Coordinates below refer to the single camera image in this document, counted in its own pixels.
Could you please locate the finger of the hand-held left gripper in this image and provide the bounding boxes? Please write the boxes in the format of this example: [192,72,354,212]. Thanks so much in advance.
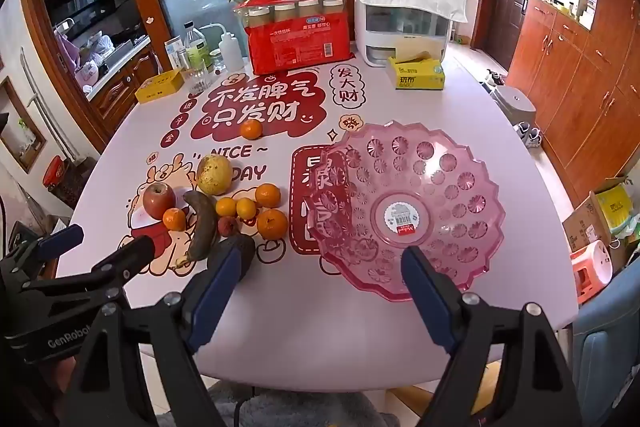
[30,235,157,304]
[10,223,85,269]

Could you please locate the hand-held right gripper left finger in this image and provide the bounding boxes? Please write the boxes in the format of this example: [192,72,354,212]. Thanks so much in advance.
[60,248,257,427]

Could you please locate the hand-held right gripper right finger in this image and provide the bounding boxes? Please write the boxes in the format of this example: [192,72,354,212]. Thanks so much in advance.
[400,246,583,427]

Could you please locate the red apple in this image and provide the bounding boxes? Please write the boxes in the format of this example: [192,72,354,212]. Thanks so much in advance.
[142,182,177,219]

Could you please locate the overripe brown banana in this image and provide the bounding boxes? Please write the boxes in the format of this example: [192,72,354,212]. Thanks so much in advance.
[175,191,220,265]

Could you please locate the large orange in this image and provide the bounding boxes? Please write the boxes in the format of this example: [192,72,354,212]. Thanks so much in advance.
[256,209,289,241]

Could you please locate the yellow apple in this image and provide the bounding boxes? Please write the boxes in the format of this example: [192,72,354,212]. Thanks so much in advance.
[195,154,234,196]

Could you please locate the pink plastic fruit plate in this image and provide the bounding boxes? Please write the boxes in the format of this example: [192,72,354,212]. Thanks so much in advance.
[303,121,507,304]

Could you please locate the printed pink tablecloth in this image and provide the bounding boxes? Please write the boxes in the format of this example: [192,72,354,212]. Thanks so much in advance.
[55,39,581,390]

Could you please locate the pink plastic stool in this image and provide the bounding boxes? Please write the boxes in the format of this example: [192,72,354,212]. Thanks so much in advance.
[570,241,615,304]

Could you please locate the wooden kitchen base cabinet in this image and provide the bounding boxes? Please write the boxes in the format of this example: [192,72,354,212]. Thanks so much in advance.
[85,38,162,124]

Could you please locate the yellow cardboard box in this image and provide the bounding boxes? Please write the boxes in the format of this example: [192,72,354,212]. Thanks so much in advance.
[134,68,185,104]

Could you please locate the green yellow bags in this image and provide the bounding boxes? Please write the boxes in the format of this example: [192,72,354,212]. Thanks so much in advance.
[562,177,640,259]

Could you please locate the pink plastic bags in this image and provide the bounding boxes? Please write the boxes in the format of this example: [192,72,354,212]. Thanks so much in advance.
[55,32,117,84]

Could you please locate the blue chair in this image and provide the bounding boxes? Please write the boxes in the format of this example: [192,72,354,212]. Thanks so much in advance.
[572,267,640,427]

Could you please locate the clear drinking glass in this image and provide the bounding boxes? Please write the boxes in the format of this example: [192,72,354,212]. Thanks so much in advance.
[182,57,211,94]

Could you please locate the grey sneakers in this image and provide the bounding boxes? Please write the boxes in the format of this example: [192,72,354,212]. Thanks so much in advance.
[515,122,544,148]

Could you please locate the white carton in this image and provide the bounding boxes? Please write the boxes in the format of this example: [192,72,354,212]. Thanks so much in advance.
[164,38,184,70]

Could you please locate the yellow green bag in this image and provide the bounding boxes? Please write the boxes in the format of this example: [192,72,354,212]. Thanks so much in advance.
[595,184,636,234]

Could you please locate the grey round stool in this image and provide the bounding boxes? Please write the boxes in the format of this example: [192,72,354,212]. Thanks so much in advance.
[492,87,537,122]

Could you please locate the clear bottle with green label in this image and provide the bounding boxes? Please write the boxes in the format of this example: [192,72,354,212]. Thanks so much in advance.
[181,22,208,72]

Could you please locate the white squeeze bottle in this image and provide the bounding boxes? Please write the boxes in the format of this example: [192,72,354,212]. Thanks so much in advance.
[218,23,244,75]

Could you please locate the yellow tissue box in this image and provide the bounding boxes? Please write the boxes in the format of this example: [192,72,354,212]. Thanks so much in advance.
[386,51,446,91]

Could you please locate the black range hood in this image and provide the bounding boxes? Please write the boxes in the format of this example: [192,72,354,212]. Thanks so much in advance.
[42,0,142,38]

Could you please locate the red pack of paper cups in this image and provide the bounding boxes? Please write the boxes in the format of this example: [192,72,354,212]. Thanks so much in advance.
[232,0,358,76]

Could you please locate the white countertop appliance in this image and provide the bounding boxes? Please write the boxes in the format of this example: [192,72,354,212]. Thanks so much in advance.
[356,2,451,68]

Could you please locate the wooden wall cabinets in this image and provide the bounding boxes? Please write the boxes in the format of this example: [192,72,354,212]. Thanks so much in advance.
[510,0,640,202]

